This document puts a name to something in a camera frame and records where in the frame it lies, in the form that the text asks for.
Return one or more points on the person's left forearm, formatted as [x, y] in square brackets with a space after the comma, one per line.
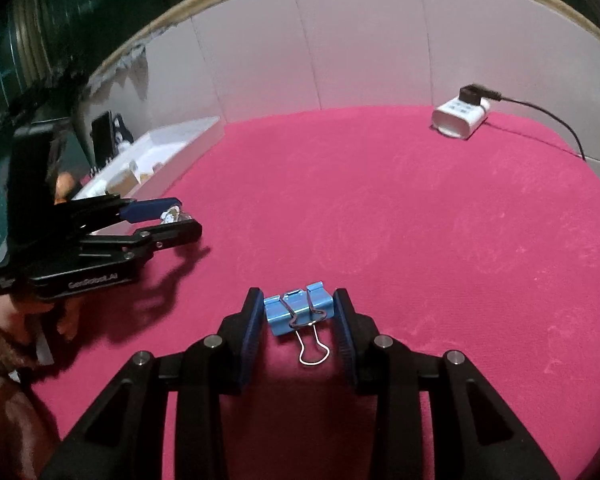
[5, 410]

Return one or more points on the blue binder clip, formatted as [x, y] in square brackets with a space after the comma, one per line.
[290, 312]

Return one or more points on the brown cardboard tape roll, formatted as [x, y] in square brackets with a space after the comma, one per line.
[122, 181]

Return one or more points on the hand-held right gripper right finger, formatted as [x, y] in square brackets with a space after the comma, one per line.
[344, 345]

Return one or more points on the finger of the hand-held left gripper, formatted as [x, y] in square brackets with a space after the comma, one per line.
[152, 210]
[172, 232]

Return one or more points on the white power strip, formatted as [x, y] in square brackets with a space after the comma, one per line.
[457, 117]

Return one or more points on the person's left hand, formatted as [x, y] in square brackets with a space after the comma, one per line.
[22, 317]

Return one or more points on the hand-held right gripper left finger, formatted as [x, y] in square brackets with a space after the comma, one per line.
[252, 345]

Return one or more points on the white cardboard box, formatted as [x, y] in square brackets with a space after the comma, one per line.
[180, 152]

